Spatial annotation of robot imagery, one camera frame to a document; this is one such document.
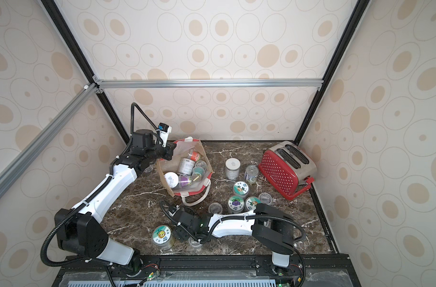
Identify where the yellow green lid jar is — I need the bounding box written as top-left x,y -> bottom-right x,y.
152,225 -> 175,250

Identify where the white purple label can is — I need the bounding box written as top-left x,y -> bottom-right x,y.
178,158 -> 196,176

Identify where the burlap canvas bag red lining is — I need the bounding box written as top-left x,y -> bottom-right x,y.
155,137 -> 214,207

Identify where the purple flower label jar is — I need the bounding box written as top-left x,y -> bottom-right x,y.
227,196 -> 245,214

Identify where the orange label seed jar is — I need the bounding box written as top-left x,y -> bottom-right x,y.
233,181 -> 250,199

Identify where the red green label jar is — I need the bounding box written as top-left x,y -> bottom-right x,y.
245,196 -> 261,211

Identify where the large white lid canister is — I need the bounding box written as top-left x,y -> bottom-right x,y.
225,158 -> 241,180

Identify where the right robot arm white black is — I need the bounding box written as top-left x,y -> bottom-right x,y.
159,200 -> 306,276

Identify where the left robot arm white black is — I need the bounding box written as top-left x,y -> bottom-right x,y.
40,121 -> 176,276

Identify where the white lid purple jar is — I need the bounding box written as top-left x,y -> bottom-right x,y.
164,172 -> 192,189

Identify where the red silver toaster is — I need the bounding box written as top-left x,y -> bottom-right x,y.
258,141 -> 317,201

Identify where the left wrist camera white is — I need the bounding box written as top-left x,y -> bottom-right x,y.
157,123 -> 172,147

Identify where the silver horizontal rail back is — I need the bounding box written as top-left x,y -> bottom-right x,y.
97,78 -> 323,88

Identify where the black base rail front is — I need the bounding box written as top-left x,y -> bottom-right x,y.
53,254 -> 360,287

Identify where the silver diagonal rail left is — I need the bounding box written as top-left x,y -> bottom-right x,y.
0,83 -> 97,199

